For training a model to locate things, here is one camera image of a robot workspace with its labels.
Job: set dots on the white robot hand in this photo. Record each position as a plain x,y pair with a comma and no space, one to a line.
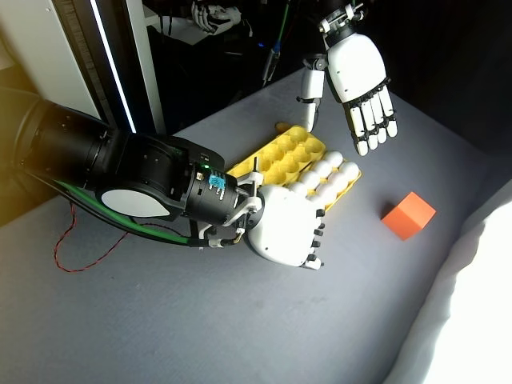
280,228
356,68

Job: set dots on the yellow egg tray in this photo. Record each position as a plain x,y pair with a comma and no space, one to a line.
288,152

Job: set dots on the spare white robot hand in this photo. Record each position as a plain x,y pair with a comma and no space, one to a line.
216,18

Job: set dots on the grey table cloth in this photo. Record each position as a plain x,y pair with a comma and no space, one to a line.
200,312

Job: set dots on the orange block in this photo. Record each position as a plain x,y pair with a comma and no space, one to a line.
408,218

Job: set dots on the white sheet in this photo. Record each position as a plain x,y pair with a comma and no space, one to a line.
472,304

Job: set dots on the white stand column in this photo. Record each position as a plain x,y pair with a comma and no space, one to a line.
32,40

